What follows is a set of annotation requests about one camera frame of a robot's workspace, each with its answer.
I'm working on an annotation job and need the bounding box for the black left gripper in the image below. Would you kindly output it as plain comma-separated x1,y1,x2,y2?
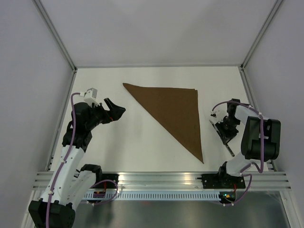
85,98,125,130

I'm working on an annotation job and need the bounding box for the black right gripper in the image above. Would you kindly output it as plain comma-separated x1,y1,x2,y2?
215,116,240,144

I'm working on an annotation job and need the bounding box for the steel table knife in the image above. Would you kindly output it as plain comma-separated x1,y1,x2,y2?
210,120,235,157

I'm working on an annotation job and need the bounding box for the brown cloth napkin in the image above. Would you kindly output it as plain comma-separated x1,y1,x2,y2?
123,83,204,162

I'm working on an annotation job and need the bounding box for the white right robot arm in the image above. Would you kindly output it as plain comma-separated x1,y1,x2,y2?
210,99,281,189

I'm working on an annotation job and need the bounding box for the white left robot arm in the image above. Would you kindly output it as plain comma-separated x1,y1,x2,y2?
28,98,126,228

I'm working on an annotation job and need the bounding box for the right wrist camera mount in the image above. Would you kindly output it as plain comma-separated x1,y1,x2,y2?
209,110,228,125

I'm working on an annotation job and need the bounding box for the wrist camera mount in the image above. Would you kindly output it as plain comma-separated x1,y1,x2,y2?
79,88,100,107
209,110,228,125

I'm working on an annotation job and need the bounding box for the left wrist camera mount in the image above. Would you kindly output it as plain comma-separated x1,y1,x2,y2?
79,88,100,107

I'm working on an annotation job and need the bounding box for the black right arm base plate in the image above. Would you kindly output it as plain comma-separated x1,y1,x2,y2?
197,173,246,189

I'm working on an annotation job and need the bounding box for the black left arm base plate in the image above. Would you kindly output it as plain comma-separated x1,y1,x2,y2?
98,173,119,190

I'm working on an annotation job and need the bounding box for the aluminium frame rail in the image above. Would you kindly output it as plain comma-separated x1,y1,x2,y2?
33,171,292,190

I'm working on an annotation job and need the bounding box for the white slotted cable duct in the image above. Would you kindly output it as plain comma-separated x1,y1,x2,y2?
79,192,220,201

